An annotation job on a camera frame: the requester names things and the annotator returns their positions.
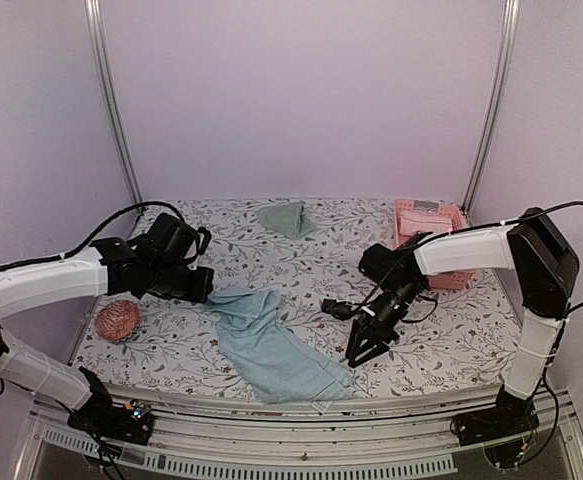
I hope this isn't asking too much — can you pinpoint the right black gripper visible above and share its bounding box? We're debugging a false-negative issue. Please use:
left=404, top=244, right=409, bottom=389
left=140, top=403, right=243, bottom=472
left=346, top=280, right=424, bottom=369

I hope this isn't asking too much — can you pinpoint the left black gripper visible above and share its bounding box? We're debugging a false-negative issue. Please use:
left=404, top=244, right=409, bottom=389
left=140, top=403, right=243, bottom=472
left=148, top=261, right=214, bottom=303

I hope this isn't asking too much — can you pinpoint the light blue towel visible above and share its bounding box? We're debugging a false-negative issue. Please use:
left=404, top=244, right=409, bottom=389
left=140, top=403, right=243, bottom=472
left=205, top=288, right=353, bottom=404

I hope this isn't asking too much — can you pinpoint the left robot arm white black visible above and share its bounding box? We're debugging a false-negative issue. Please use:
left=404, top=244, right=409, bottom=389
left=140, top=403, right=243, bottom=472
left=0, top=213, right=214, bottom=434

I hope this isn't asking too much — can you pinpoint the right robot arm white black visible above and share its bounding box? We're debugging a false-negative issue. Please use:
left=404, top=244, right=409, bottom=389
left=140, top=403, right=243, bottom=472
left=345, top=208, right=579, bottom=436

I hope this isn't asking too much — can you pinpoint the pink rolled towel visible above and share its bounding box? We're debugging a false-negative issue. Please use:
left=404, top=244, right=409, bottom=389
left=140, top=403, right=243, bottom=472
left=397, top=211, right=453, bottom=245

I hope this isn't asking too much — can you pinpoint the pink plastic basket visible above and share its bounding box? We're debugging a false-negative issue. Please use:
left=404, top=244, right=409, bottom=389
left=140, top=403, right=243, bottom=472
left=394, top=199, right=474, bottom=291

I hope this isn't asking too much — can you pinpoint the green towel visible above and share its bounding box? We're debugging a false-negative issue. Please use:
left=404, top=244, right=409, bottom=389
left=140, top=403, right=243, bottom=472
left=257, top=201, right=316, bottom=240

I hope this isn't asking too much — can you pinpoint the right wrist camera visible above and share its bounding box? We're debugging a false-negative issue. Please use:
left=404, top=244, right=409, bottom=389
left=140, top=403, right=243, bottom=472
left=320, top=299, right=358, bottom=321

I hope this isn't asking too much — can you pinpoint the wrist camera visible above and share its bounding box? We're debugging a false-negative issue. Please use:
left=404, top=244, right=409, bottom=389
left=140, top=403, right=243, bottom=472
left=320, top=299, right=358, bottom=321
left=193, top=227, right=212, bottom=259

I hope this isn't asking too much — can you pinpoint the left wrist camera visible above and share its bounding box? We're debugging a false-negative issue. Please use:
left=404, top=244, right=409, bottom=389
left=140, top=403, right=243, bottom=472
left=193, top=227, right=212, bottom=259

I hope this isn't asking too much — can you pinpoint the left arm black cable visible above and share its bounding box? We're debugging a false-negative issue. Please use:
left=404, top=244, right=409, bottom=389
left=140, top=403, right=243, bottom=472
left=0, top=200, right=165, bottom=274

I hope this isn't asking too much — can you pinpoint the front aluminium rail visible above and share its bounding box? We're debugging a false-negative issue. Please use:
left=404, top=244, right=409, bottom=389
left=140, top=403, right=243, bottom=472
left=13, top=384, right=583, bottom=480

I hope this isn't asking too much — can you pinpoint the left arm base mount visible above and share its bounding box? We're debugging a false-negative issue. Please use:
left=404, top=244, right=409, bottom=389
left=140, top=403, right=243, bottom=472
left=67, top=396, right=155, bottom=446

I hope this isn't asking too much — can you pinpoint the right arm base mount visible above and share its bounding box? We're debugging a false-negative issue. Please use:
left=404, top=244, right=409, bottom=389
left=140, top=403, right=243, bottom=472
left=450, top=389, right=539, bottom=446

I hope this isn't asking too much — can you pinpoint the left aluminium frame post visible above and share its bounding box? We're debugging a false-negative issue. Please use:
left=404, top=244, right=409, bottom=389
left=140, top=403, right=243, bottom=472
left=84, top=0, right=143, bottom=203

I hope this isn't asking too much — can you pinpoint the aluminium frame post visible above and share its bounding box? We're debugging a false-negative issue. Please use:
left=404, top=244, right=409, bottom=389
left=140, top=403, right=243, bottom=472
left=462, top=0, right=521, bottom=217
left=84, top=0, right=143, bottom=203

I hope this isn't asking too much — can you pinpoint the right aluminium frame post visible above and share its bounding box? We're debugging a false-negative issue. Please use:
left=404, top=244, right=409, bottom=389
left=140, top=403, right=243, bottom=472
left=462, top=0, right=521, bottom=217

